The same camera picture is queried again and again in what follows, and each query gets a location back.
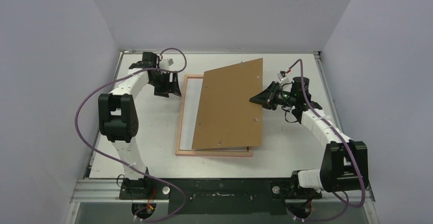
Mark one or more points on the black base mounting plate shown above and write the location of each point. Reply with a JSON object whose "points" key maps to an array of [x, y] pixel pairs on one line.
{"points": [[253, 195]]}

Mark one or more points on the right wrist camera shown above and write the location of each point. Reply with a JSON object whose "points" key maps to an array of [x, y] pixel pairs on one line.
{"points": [[281, 76]]}

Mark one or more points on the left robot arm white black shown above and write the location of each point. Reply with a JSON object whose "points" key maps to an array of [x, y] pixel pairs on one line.
{"points": [[118, 119]]}

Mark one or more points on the light wooden picture frame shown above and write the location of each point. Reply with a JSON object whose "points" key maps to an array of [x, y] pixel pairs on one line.
{"points": [[192, 85]]}

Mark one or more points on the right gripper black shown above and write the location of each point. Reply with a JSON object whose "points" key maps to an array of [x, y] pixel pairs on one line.
{"points": [[272, 94]]}

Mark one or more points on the aluminium rail front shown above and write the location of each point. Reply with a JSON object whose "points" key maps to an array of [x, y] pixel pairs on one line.
{"points": [[108, 191]]}

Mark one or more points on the white photo paper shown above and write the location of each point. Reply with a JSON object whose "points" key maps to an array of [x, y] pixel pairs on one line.
{"points": [[200, 135]]}

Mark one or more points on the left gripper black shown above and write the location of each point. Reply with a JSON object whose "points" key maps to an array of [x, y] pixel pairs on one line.
{"points": [[171, 88]]}

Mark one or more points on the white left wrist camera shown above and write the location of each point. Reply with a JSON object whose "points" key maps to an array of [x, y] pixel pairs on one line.
{"points": [[166, 63]]}

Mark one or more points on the brown frame backing board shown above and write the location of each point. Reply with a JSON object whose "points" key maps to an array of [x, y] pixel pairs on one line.
{"points": [[226, 118]]}

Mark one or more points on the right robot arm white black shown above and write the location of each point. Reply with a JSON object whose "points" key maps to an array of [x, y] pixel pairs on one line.
{"points": [[344, 165]]}

